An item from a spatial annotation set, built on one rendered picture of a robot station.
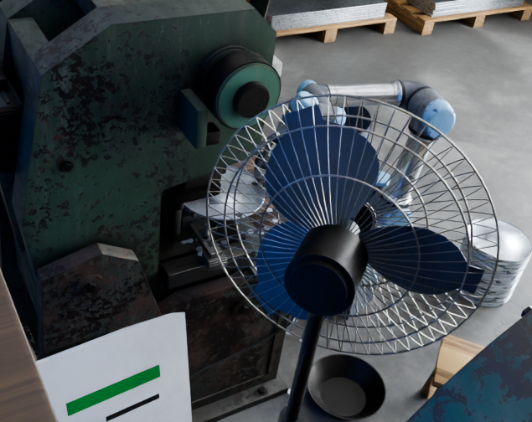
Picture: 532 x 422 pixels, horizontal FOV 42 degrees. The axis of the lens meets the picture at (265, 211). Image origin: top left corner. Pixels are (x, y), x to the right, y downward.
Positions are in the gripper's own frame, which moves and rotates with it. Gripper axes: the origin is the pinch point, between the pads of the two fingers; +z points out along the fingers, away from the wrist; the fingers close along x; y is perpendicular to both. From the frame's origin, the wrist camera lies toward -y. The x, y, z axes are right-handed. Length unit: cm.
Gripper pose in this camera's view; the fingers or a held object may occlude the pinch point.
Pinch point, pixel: (258, 180)
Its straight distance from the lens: 233.5
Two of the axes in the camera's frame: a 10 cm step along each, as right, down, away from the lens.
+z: -4.3, 6.5, 6.2
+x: -8.7, -4.8, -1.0
